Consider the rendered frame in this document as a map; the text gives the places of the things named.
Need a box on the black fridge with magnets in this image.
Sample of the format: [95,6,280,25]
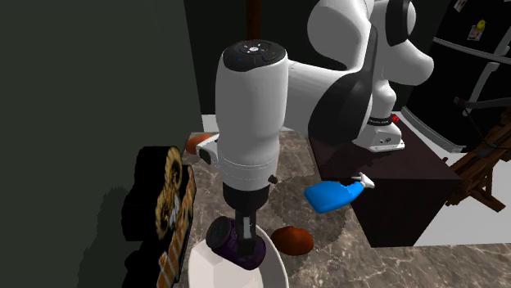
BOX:
[399,0,511,154]

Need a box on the dark purple bottle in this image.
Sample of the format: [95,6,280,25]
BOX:
[205,216,267,272]

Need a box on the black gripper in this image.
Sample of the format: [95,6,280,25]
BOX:
[221,183,269,257]

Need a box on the brown round potato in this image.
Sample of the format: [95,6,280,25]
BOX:
[270,226,315,257]

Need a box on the blue spray bottle, white nozzle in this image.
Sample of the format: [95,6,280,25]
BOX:
[304,172,376,214]

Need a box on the dark robot stand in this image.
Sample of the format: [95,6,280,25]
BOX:
[309,118,464,249]

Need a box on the brown wooden easel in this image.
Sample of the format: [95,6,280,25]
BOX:
[444,97,511,214]

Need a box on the white bowl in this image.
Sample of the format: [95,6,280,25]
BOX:
[187,223,290,288]

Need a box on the black box with gold print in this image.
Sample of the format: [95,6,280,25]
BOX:
[120,145,197,288]

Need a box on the orange-brown round potato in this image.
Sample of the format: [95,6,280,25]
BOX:
[184,133,214,156]

